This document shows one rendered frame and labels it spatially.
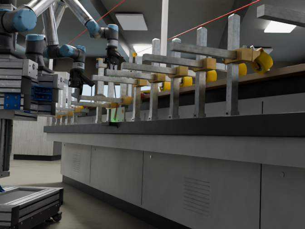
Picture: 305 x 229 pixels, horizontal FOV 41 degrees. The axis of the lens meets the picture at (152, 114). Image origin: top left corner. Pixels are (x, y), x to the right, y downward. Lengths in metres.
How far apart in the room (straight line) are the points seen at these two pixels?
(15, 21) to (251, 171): 1.42
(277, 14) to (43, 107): 1.90
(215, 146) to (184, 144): 0.27
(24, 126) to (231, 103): 8.21
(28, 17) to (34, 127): 7.37
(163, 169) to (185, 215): 0.39
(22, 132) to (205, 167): 7.71
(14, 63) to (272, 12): 1.52
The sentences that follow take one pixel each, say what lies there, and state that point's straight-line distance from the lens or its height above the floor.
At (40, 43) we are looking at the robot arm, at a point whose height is 1.20.
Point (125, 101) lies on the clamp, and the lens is 2.75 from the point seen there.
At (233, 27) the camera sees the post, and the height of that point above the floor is 1.07.
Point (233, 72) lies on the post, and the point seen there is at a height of 0.88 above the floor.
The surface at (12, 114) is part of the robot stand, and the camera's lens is 2.43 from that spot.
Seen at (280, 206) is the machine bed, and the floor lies 0.34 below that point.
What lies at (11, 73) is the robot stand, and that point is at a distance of 2.31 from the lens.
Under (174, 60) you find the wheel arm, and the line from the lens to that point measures 1.82.
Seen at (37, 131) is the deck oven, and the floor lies 0.64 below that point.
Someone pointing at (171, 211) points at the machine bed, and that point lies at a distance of 2.59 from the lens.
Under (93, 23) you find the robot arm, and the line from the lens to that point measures 2.75.
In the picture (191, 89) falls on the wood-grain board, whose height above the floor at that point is 0.88.
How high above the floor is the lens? 0.60
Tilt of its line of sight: 3 degrees up
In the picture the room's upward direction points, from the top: 2 degrees clockwise
